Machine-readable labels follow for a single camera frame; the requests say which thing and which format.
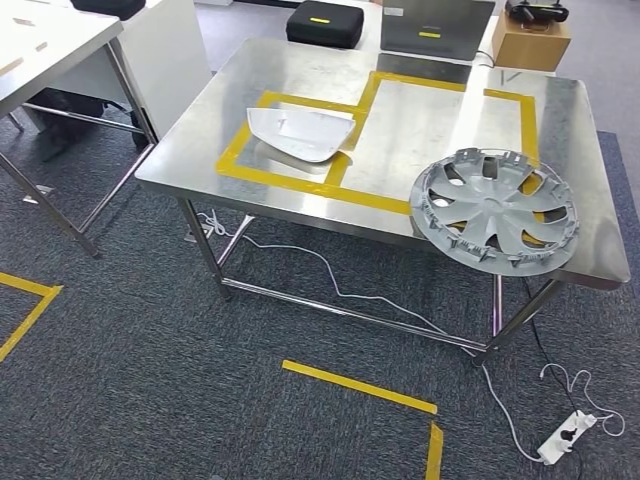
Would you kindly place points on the flat dark case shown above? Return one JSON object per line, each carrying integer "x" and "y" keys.
{"x": 435, "y": 26}

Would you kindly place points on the black box with yellow stripe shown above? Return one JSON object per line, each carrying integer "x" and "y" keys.
{"x": 324, "y": 26}

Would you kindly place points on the brown cardboard box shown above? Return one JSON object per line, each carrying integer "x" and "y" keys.
{"x": 530, "y": 46}

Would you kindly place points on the black device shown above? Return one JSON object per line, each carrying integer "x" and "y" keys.
{"x": 537, "y": 10}

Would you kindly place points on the black bag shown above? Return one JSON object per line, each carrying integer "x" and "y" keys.
{"x": 65, "y": 126}

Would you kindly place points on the stainless steel table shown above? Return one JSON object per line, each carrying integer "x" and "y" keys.
{"x": 50, "y": 40}

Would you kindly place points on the white plastic part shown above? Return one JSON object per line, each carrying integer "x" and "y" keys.
{"x": 300, "y": 132}

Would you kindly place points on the floor socket plate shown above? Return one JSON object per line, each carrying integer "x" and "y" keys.
{"x": 38, "y": 193}

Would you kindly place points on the silver plastic hubcap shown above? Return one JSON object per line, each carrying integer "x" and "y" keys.
{"x": 492, "y": 212}

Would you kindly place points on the yellow floor tape frame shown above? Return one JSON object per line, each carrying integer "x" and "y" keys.
{"x": 30, "y": 314}

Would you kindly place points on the white power strip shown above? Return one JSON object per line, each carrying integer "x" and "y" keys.
{"x": 567, "y": 437}

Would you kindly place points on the black case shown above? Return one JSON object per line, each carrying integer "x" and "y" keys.
{"x": 107, "y": 6}

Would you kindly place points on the large yellow tape rectangle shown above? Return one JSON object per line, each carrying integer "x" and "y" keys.
{"x": 370, "y": 197}

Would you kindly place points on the stainless steel workbench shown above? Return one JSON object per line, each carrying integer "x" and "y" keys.
{"x": 400, "y": 132}

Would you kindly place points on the white cabinet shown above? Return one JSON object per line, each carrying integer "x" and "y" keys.
{"x": 164, "y": 60}

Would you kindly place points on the yellow floor tape strip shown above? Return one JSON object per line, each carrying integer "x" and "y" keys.
{"x": 434, "y": 454}
{"x": 360, "y": 387}

